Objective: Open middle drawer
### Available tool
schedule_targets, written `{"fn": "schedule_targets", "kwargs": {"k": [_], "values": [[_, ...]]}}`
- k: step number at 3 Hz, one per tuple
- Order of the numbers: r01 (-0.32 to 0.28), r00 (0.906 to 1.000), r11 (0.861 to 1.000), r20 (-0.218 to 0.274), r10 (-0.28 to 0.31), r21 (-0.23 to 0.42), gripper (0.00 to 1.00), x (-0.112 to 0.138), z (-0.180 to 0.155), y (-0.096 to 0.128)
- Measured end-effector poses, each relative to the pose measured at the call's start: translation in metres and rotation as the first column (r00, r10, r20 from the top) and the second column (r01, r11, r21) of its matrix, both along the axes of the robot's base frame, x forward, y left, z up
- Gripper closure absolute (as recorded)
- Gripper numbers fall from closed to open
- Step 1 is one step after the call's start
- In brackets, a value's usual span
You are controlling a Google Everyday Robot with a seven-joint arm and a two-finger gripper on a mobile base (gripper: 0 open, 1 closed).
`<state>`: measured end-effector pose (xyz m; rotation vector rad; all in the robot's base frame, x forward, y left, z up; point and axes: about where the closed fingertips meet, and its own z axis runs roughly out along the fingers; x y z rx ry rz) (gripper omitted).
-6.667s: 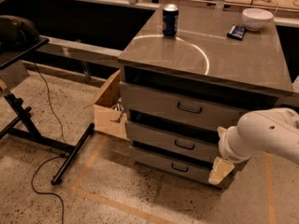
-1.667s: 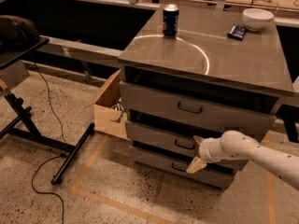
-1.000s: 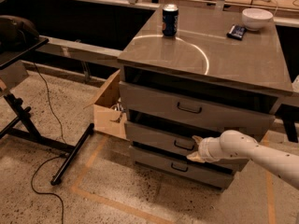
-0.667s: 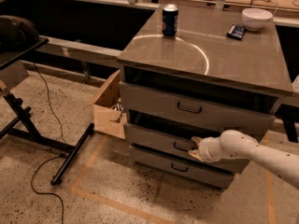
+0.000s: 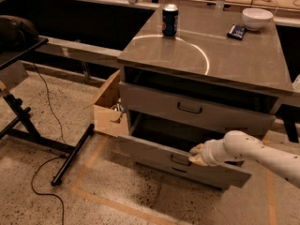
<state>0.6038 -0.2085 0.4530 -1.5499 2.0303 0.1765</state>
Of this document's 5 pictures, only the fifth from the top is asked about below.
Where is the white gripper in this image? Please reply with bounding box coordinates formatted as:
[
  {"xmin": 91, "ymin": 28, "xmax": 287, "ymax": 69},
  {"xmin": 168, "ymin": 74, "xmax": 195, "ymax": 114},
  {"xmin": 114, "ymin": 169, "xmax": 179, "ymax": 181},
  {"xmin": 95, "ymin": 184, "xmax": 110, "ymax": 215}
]
[{"xmin": 189, "ymin": 140, "xmax": 227, "ymax": 166}]

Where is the grey drawer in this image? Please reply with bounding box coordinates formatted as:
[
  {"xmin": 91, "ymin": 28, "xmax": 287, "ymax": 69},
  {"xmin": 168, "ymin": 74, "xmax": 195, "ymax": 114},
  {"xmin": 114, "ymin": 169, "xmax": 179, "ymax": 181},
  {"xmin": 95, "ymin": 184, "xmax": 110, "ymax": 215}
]
[
  {"xmin": 119, "ymin": 82, "xmax": 275, "ymax": 136},
  {"xmin": 119, "ymin": 112, "xmax": 251, "ymax": 188},
  {"xmin": 134, "ymin": 161, "xmax": 233, "ymax": 191}
]

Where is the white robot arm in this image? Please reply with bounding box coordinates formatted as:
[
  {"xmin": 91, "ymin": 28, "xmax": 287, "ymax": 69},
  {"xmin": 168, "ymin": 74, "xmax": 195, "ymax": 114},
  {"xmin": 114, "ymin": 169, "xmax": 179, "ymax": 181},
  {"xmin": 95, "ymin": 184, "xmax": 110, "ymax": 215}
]
[{"xmin": 188, "ymin": 130, "xmax": 300, "ymax": 188}]

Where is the grey bottom drawer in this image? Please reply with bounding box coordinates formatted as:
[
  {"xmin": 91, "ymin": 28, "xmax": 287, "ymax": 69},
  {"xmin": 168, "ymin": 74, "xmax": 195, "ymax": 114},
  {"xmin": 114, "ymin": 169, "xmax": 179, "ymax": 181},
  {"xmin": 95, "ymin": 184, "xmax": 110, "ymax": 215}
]
[{"xmin": 134, "ymin": 161, "xmax": 233, "ymax": 191}]

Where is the grey top drawer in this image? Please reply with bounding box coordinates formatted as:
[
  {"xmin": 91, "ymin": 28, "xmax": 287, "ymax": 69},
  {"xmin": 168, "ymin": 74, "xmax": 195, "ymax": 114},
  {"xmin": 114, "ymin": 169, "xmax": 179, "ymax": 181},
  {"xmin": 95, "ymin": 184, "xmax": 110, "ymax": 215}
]
[{"xmin": 119, "ymin": 82, "xmax": 275, "ymax": 136}]

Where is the grey drawer cabinet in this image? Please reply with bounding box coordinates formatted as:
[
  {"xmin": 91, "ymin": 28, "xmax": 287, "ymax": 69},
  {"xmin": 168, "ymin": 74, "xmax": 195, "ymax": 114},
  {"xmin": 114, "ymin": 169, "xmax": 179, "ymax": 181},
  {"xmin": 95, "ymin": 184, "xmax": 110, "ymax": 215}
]
[{"xmin": 117, "ymin": 4, "xmax": 295, "ymax": 192}]

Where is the cardboard box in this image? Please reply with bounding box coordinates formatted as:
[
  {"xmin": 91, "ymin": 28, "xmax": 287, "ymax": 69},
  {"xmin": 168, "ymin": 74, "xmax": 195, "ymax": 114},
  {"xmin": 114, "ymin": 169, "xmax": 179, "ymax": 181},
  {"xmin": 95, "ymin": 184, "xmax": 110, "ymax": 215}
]
[{"xmin": 85, "ymin": 70, "xmax": 128, "ymax": 137}]

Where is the dark blue snack packet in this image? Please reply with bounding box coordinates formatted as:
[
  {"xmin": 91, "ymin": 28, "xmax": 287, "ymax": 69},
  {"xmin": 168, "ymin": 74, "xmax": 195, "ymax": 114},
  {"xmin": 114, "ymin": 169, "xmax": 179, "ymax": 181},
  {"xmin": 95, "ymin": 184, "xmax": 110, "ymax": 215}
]
[{"xmin": 227, "ymin": 24, "xmax": 247, "ymax": 40}]

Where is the blue soda can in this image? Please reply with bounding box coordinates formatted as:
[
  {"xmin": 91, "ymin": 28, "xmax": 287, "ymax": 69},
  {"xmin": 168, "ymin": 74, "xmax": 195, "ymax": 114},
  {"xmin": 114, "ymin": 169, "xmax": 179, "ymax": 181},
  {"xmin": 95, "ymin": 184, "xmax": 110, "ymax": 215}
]
[{"xmin": 162, "ymin": 4, "xmax": 179, "ymax": 37}]

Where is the white bowl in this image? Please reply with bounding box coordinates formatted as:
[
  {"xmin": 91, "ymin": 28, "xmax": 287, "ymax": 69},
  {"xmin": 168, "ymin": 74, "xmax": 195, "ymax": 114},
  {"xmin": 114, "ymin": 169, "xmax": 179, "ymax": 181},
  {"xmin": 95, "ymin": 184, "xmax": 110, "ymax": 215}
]
[{"xmin": 242, "ymin": 7, "xmax": 273, "ymax": 31}]

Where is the black metal stand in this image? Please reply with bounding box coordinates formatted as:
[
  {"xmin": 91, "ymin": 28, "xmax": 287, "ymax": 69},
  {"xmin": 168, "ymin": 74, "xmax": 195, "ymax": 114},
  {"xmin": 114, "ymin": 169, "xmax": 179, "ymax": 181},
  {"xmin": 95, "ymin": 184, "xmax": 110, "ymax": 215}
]
[{"xmin": 0, "ymin": 37, "xmax": 95, "ymax": 187}]

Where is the dark bag on stand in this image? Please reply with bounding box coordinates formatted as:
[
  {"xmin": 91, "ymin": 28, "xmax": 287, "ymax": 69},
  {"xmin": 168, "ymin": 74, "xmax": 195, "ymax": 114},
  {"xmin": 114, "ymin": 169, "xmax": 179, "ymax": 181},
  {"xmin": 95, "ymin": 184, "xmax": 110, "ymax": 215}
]
[{"xmin": 0, "ymin": 15, "xmax": 39, "ymax": 52}]

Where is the black floor cable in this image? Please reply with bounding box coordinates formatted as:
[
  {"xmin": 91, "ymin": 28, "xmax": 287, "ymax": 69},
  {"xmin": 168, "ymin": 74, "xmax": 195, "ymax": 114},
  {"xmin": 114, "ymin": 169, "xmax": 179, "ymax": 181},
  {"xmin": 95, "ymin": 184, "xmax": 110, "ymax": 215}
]
[{"xmin": 30, "ymin": 63, "xmax": 68, "ymax": 225}]

